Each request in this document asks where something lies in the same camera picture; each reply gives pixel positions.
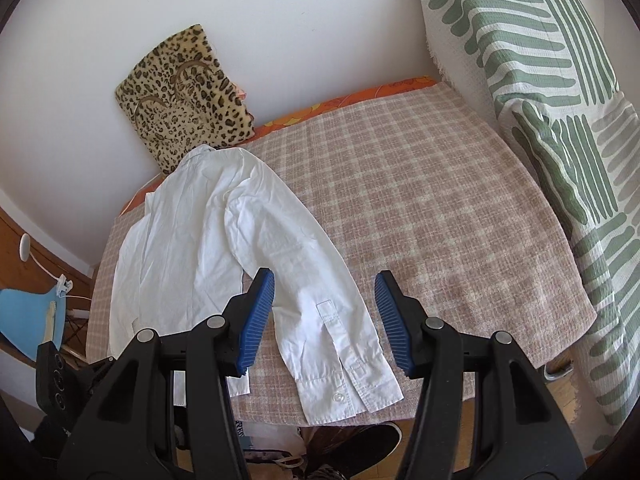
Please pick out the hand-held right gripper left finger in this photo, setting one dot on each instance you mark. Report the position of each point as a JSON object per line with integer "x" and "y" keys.
{"x": 257, "y": 320}

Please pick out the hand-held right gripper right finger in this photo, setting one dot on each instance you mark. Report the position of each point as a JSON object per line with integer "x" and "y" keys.
{"x": 387, "y": 310}

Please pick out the white long-sleeved shirt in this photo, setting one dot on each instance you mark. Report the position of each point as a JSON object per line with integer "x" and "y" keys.
{"x": 200, "y": 240}

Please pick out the blue chair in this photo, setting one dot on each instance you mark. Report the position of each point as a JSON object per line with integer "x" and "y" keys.
{"x": 25, "y": 310}

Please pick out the pink checked blanket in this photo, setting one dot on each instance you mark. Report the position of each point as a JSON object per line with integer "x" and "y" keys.
{"x": 425, "y": 200}

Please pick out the white plastic bag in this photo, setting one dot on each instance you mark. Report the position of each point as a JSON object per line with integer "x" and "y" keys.
{"x": 275, "y": 440}

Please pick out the white clip lamp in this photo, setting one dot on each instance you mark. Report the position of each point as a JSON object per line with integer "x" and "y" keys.
{"x": 23, "y": 247}

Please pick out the black shoe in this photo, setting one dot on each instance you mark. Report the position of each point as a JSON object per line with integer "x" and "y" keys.
{"x": 360, "y": 442}

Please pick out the striped trouser leg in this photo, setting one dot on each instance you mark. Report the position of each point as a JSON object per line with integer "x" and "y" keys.
{"x": 325, "y": 471}

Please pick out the orange floral sheet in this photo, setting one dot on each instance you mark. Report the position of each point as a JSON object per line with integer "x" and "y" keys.
{"x": 350, "y": 102}

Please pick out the leopard print bag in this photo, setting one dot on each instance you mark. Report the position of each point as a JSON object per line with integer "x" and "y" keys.
{"x": 185, "y": 100}

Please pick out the green patterned white cushion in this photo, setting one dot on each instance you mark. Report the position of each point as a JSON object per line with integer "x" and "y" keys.
{"x": 525, "y": 60}

